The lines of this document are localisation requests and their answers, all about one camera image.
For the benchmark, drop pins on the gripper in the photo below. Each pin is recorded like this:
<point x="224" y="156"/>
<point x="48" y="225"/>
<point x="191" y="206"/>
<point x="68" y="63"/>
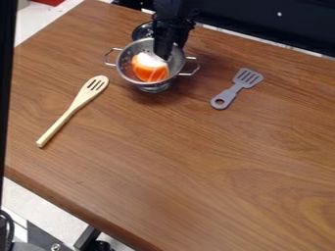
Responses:
<point x="172" y="21"/>

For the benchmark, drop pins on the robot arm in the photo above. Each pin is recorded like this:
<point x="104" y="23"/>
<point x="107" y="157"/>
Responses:
<point x="171" y="5"/>

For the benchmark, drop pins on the silver pot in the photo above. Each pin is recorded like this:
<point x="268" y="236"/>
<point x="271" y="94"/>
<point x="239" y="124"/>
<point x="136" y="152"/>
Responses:
<point x="141" y="32"/>

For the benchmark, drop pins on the orange toy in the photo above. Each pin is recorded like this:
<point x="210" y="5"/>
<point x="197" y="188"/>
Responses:
<point x="148" y="72"/>

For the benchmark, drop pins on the silver strainer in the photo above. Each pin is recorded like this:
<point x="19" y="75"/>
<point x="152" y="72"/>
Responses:
<point x="126" y="62"/>

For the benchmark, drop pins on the gray spatula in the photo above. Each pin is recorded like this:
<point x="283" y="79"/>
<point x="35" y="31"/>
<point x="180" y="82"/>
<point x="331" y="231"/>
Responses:
<point x="237" y="86"/>

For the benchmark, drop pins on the wooden slotted spoon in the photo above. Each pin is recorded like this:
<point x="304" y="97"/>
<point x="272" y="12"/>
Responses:
<point x="78" y="103"/>

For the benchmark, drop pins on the red box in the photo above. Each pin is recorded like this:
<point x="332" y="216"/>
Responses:
<point x="49" y="2"/>

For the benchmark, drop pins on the black metal post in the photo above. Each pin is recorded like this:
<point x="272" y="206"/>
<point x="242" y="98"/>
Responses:
<point x="6" y="81"/>

